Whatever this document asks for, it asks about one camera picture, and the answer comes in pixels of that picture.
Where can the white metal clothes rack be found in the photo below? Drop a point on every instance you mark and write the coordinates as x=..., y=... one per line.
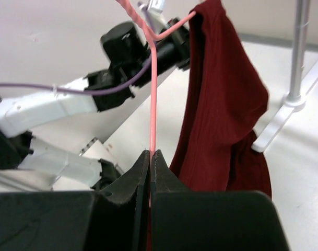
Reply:
x=295, y=99

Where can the dark red t shirt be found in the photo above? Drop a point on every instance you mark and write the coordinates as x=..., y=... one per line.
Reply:
x=226, y=98

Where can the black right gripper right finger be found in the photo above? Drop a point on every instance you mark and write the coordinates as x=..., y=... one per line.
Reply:
x=182, y=219

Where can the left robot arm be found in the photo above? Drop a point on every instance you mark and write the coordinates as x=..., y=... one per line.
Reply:
x=27, y=163

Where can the pink wire hanger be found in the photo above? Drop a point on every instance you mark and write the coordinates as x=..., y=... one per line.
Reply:
x=151, y=37

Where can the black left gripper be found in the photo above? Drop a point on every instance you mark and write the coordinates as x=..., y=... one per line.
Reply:
x=174, y=51

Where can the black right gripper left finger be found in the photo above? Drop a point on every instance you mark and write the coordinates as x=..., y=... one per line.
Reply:
x=114, y=218

